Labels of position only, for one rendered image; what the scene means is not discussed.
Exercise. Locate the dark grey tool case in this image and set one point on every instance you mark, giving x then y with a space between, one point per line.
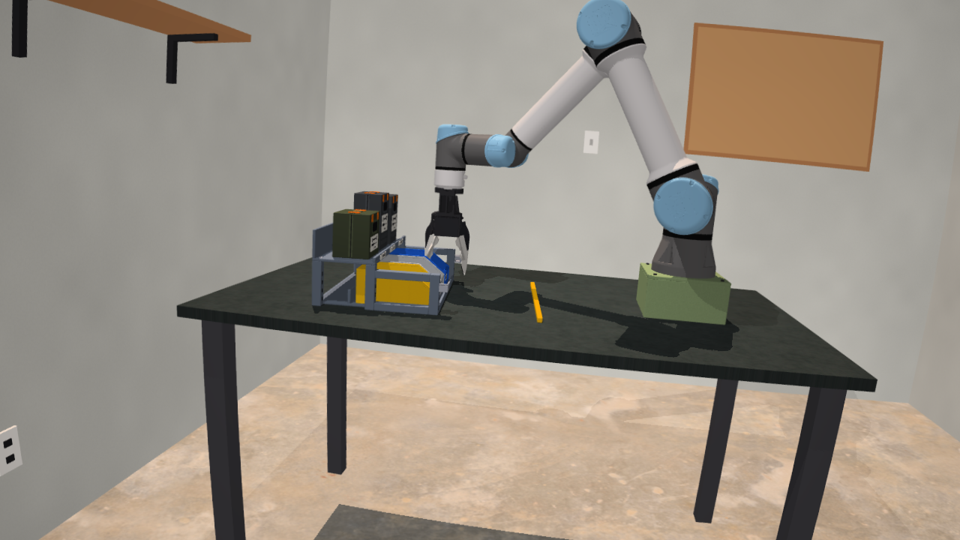
392 217
375 201

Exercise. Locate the yellow open bin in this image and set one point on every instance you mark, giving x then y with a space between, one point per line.
399 291

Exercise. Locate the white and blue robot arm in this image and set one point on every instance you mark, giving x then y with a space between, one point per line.
682 203

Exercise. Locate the grey metal shelf rack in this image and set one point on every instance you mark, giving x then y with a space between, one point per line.
344 293

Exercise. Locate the blue bin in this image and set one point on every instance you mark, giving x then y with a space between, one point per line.
439 263

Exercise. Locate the olive green storage case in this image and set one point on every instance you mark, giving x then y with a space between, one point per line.
355 233

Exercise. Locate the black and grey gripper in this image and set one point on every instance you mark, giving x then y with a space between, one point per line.
448 223

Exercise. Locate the yellow vertical bar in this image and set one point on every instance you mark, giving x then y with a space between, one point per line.
536 303

